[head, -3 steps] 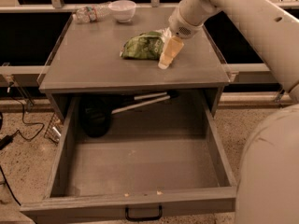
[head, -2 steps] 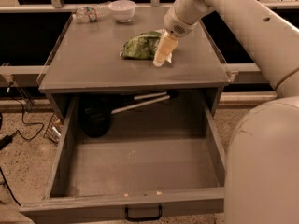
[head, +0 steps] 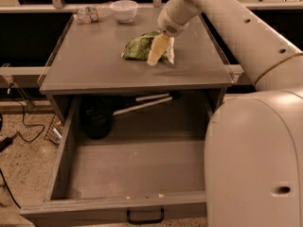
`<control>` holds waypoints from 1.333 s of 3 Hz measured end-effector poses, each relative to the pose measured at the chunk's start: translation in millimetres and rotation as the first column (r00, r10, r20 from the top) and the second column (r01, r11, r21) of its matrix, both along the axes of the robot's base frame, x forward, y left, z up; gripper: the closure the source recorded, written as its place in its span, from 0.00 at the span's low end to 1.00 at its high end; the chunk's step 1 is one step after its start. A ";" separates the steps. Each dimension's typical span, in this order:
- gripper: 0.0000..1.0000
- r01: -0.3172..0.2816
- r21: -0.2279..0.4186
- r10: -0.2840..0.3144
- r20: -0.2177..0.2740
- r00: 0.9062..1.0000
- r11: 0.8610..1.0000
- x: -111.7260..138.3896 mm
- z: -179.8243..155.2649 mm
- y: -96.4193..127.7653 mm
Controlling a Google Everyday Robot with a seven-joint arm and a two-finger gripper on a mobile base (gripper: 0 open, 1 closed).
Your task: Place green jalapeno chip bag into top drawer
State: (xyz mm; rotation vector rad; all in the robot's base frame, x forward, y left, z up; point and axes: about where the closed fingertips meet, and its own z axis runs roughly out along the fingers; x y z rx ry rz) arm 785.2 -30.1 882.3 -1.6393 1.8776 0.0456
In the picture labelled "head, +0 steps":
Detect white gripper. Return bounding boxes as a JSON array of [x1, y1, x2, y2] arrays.
[[147, 9, 187, 66]]

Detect green jalapeno chip bag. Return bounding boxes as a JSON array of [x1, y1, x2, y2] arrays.
[[121, 31, 174, 63]]

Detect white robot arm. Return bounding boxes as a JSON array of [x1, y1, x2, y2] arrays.
[[148, 0, 303, 227]]

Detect grey drawer cabinet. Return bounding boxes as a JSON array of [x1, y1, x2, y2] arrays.
[[40, 8, 233, 119]]

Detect open grey top drawer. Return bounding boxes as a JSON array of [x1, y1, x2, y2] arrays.
[[21, 91, 211, 227]]

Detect white bowl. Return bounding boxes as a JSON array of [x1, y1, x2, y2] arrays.
[[110, 0, 138, 23]]

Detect clear plastic water bottle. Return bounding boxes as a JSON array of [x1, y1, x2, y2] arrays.
[[74, 3, 112, 24]]

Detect black power adapter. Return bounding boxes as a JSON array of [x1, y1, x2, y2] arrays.
[[0, 137, 13, 152]]

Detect black pan with grey handle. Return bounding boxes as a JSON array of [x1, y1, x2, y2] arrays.
[[79, 92, 181, 140]]

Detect wire mesh basket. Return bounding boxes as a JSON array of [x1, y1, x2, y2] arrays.
[[45, 115, 63, 147]]

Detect black power cable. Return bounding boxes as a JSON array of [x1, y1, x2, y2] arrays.
[[0, 84, 46, 210]]

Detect metal railing frame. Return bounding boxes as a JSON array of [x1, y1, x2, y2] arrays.
[[0, 0, 303, 112]]

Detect black drawer handle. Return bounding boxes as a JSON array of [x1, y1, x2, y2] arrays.
[[126, 208, 165, 225]]

